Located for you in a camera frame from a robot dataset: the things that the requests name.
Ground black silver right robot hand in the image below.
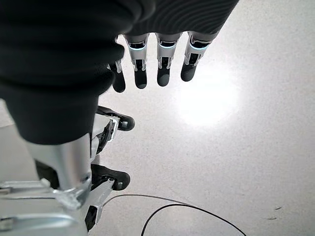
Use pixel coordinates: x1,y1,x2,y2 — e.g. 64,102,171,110
0,0,241,210

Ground thin black floor cable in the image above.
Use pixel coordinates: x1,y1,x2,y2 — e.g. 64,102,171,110
103,194,247,236

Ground silver left robot leg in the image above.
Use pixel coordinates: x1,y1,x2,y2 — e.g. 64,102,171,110
90,105,135,163

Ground silver right robot leg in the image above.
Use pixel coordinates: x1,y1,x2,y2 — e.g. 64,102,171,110
0,164,131,236

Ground silver robot leg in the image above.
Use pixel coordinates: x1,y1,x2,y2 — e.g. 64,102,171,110
0,164,131,236
90,105,135,163

